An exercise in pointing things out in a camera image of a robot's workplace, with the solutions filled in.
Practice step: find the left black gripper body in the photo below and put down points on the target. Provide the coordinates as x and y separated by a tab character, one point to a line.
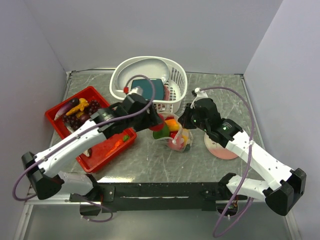
144	121

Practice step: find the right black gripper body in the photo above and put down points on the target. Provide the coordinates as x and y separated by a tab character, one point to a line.
191	120

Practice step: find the clear dotted zip bag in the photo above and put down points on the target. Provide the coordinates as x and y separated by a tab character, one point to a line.
179	141

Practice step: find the green bell pepper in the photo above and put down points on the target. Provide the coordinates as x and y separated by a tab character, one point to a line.
163	133

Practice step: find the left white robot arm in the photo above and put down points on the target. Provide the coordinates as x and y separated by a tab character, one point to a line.
44	169

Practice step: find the teal square plate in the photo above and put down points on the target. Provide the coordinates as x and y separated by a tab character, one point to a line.
147	89

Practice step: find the pink plate in basket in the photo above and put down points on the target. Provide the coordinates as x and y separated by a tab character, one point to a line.
166	93

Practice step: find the orange carrot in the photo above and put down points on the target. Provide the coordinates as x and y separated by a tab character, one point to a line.
118	144

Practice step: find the white oval plate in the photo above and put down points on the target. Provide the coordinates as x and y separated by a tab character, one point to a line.
153	68

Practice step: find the pink round plate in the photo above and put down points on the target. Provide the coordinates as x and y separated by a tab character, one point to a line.
217	150

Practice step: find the white plastic basket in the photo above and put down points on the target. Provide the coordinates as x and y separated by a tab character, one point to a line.
177	83

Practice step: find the orange ginger root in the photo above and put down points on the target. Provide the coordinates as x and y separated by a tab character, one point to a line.
83	103

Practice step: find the red plastic tray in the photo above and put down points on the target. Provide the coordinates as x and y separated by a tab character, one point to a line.
97	160

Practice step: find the purple eggplant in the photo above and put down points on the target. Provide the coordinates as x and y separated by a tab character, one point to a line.
66	107

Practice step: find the purple grapes bunch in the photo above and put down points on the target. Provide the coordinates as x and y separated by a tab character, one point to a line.
78	119

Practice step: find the white fish toy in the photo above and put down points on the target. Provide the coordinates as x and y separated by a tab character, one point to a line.
88	152

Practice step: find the black mounting base bar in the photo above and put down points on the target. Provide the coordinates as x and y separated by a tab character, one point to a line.
152	196

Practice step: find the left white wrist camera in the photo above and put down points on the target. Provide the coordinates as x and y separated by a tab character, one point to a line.
136	90

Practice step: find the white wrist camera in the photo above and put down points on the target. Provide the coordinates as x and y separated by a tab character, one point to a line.
198	94
136	90

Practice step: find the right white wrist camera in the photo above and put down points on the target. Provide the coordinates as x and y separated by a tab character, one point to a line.
198	94

